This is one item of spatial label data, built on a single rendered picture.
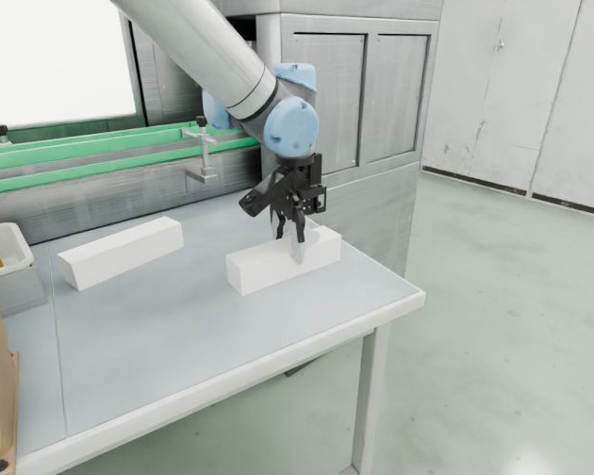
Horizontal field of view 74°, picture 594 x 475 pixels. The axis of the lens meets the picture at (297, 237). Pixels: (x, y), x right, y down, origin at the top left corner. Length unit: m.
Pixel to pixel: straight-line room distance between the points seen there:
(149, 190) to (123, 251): 0.30
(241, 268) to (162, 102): 0.76
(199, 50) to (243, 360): 0.42
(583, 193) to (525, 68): 1.04
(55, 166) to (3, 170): 0.10
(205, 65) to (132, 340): 0.44
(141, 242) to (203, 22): 0.53
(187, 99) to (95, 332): 0.86
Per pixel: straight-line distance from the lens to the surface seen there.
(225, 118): 0.64
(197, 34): 0.47
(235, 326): 0.69
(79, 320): 0.79
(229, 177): 1.24
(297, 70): 0.69
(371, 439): 1.09
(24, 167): 1.08
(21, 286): 0.84
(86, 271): 0.86
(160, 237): 0.91
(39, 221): 1.09
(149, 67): 1.33
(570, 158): 3.63
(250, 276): 0.75
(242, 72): 0.50
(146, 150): 1.14
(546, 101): 3.64
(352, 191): 1.38
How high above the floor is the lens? 1.18
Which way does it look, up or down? 26 degrees down
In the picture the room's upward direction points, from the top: straight up
